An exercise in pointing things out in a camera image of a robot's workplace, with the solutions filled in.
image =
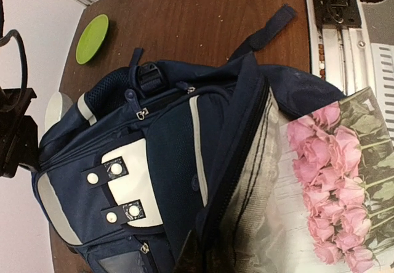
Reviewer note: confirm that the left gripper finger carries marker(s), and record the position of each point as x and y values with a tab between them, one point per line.
198	259

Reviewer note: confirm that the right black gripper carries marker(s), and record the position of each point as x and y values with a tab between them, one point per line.
19	132

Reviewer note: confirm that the navy blue student backpack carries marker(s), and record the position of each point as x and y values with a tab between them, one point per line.
157	149

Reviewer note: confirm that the white book pink flowers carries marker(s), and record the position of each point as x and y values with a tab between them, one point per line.
331	203

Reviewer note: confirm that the white ceramic bowl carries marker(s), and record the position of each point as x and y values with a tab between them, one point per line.
57	106

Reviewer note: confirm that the green plate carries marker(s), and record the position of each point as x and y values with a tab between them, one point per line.
92	38

